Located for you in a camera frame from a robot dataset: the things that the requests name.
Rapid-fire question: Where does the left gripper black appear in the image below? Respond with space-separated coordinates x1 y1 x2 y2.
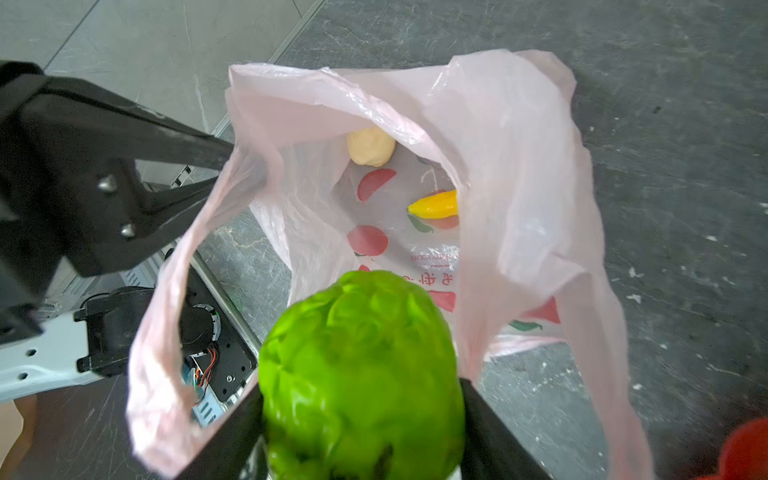
1 61 233 343

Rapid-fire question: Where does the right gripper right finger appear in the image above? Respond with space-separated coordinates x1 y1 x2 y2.
460 378 550 480

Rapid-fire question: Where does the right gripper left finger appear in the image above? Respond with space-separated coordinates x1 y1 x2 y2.
176 384 264 480

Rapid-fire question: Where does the green fake fruit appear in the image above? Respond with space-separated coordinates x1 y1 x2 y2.
258 270 465 479

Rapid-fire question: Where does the pink plastic bag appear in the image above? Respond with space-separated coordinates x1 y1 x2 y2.
126 50 654 479

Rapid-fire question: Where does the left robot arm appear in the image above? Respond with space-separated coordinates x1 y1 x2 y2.
1 61 233 401

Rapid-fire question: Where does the cream fake fruit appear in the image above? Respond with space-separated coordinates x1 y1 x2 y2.
346 126 397 168

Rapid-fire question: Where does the yellow fake banana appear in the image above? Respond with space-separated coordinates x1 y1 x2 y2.
407 190 459 220

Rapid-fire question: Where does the red flower-shaped plate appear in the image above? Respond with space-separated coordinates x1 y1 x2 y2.
697 417 768 480

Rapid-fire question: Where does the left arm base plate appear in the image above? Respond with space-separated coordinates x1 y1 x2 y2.
180 268 257 403

